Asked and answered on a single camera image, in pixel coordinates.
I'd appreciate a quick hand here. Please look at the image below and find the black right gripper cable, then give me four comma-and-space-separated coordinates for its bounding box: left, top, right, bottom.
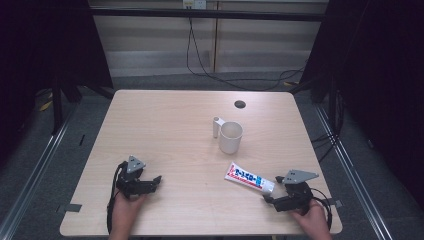
309, 187, 334, 231

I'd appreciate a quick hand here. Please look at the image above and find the person's left hand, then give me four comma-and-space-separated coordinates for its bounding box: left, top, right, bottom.
109, 192, 148, 240

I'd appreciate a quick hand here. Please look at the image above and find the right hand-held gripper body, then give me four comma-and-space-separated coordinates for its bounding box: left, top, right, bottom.
275, 169, 320, 214

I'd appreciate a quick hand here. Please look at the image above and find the white cup with handle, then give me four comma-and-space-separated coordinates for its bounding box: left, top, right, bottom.
212, 116, 244, 155

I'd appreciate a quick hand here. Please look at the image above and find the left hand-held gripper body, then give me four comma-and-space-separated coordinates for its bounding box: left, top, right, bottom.
114, 154, 158, 200

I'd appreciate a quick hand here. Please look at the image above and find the black horizontal frame bar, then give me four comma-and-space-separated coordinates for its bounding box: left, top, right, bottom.
88, 7, 329, 23

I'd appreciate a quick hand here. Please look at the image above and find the metal floor rail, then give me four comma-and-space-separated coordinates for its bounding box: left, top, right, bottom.
313, 103, 396, 240
0, 99, 79, 240

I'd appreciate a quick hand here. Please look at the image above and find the black floor cables bundle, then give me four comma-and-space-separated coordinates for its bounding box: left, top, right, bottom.
310, 89, 346, 164

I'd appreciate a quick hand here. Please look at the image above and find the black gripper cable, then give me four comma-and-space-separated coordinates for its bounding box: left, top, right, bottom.
106, 163, 128, 234
309, 187, 334, 231

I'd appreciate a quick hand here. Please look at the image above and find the black curtain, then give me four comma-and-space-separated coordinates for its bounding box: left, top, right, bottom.
0, 0, 114, 161
299, 0, 424, 208

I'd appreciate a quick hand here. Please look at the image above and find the long black wall cable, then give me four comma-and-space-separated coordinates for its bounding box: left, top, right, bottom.
185, 16, 306, 92

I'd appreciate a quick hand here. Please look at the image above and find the yellow floor tape strip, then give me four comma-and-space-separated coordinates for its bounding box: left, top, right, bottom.
38, 99, 54, 113

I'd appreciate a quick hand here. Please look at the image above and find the white toothpaste tube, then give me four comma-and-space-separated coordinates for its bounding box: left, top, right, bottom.
224, 161, 276, 196

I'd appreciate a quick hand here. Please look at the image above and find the person's right hand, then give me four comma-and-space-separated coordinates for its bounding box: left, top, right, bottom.
289, 198, 333, 240

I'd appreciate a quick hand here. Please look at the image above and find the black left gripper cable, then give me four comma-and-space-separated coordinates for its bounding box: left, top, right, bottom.
106, 163, 128, 234

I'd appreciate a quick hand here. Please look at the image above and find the black metal stand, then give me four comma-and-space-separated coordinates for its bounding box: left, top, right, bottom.
50, 74, 84, 136

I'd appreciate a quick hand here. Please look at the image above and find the white wall socket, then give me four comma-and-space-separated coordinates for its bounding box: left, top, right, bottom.
182, 0, 208, 10

